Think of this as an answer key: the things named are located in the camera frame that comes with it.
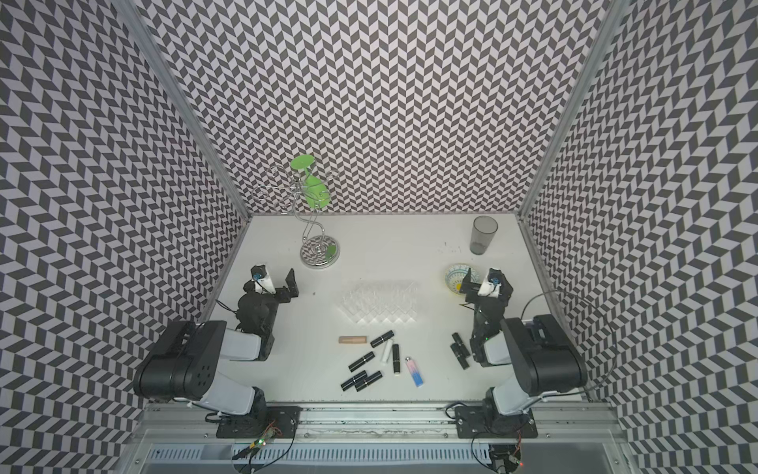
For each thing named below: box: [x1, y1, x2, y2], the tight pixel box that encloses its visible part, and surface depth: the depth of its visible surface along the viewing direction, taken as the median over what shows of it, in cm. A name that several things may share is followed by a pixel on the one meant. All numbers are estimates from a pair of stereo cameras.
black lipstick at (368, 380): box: [354, 370, 383, 393], surface depth 80 cm
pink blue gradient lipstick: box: [404, 356, 425, 389], surface depth 82 cm
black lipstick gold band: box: [391, 343, 401, 377], surface depth 84 cm
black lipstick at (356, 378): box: [340, 370, 369, 393], surface depth 80 cm
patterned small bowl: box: [445, 263, 480, 294], surface depth 99 cm
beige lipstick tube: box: [337, 335, 368, 344], surface depth 88 cm
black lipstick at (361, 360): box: [347, 351, 376, 373], surface depth 83 cm
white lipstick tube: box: [379, 338, 393, 367], surface depth 85 cm
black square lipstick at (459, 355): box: [450, 342, 470, 371], surface depth 85 cm
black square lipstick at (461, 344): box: [452, 331, 471, 359], surface depth 86 cm
